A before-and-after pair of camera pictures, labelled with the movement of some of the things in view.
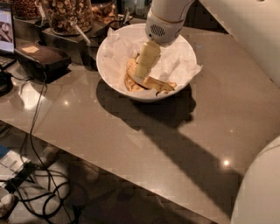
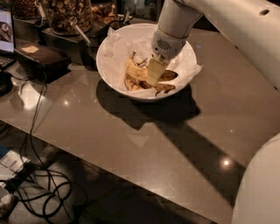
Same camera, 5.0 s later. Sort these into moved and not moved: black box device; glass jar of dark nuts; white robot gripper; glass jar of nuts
Moved: white robot gripper
Not moved: glass jar of nuts; glass jar of dark nuts; black box device
